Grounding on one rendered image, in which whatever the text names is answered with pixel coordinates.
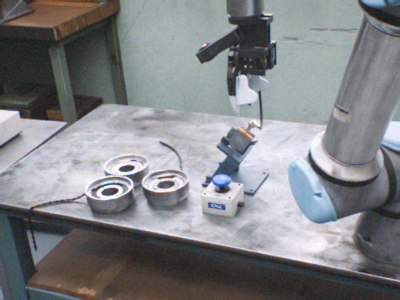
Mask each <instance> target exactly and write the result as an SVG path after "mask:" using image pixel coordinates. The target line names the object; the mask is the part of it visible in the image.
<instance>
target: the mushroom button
mask: <svg viewBox="0 0 400 300"><path fill-rule="evenodd" d="M212 183H213V184H214V185H216V186H219V188H220V189H225V186H227V185H229V184H230V183H231V178H230V176H227V175H224V174H222V175H217V176H215V177H214V178H213V179H212Z"/></svg>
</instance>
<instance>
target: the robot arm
mask: <svg viewBox="0 0 400 300"><path fill-rule="evenodd" d="M357 3H358V5H359V7H360V9H361V10H362V11H363V13H364V14H363V17H362V20H361V24H360V27H359V29H358V31H357V34H356V38H355V40H354V45H353V47H352V50H351V53H350V56H349V60H348V63H347V65H346V68H345V70H344V75H343V77H342V80H341V83H340V86H339V90H338V93H337V95H336V99H335V102H334V106H333V109H332V111H331V115H330V117H329V121H328V124H327V126H326V130H324V131H322V132H320V133H318V134H317V135H316V136H315V137H314V139H313V140H312V143H311V146H310V149H309V153H308V155H307V156H305V157H303V158H301V157H298V158H297V159H295V160H293V161H292V162H291V163H290V165H289V170H288V176H289V185H290V188H291V192H292V194H293V196H294V198H295V200H296V203H297V204H298V206H299V208H300V209H301V211H302V212H303V214H304V215H305V216H306V217H307V218H308V219H309V220H311V221H312V222H315V223H317V224H322V223H329V222H331V221H332V222H336V221H337V220H339V219H342V218H345V217H348V216H352V215H354V214H359V213H361V214H360V216H359V218H358V220H357V222H356V226H355V229H354V241H355V243H356V245H357V247H358V248H359V249H360V250H361V251H362V252H363V253H364V254H366V255H367V256H370V257H371V258H373V259H374V260H376V261H379V262H381V263H385V264H391V265H396V266H400V122H397V121H391V119H392V117H393V115H394V114H395V112H396V109H397V107H398V105H399V102H400V0H357ZM226 10H227V13H228V14H229V23H230V24H235V25H238V26H236V28H235V29H232V30H231V31H230V32H228V33H226V34H224V35H223V36H222V37H220V38H218V39H217V40H216V41H213V42H212V43H207V44H205V45H203V46H202V47H201V48H200V49H199V52H198V53H197V54H196V57H197V59H198V60H199V61H200V63H201V64H203V63H205V62H206V63H208V62H210V61H212V60H214V58H216V57H217V56H218V54H220V53H221V52H223V51H225V50H226V49H228V48H229V47H230V50H229V54H228V71H227V84H228V90H229V96H230V100H231V105H232V109H233V111H234V114H235V116H236V117H238V118H239V114H240V106H239V105H244V104H248V105H249V106H251V103H254V102H256V100H257V93H256V92H255V91H262V90H266V89H268V88H269V82H268V81H267V80H265V79H263V78H261V77H260V76H266V72H265V71H266V70H267V69H272V68H273V67H274V65H276V41H273V40H270V24H271V22H272V21H273V20H274V15H273V14H265V13H264V11H265V2H264V0H226ZM239 72H240V74H239V75H238V73H239Z"/></svg>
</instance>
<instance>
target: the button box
mask: <svg viewBox="0 0 400 300"><path fill-rule="evenodd" d="M243 206H244V189H243V184H240V183H234V182H231V183H230V184H229V185H227V186H225V189H220V188H219V186H216V185H214V184H213V183H212V182H211V183H210V184H209V185H208V186H207V188H206V189H205V190H204V192H203V193H202V194H201V207H202V213H203V214H210V215H214V216H222V217H226V218H231V219H233V218H234V215H235V214H236V212H237V211H238V210H239V208H240V207H241V208H242V207H243Z"/></svg>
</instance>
